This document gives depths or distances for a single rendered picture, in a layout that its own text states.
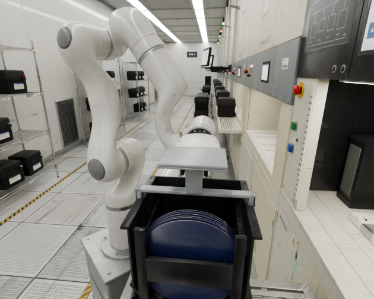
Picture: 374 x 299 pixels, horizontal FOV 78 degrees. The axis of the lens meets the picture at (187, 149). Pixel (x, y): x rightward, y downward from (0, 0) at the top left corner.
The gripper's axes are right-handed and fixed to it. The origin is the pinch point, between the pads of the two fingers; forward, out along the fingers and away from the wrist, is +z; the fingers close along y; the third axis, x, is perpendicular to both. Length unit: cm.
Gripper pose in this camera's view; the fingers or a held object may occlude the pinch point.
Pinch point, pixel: (195, 165)
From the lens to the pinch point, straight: 45.3
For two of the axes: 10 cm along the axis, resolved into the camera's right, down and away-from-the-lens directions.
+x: 0.1, -9.5, -3.2
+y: -9.9, -0.4, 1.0
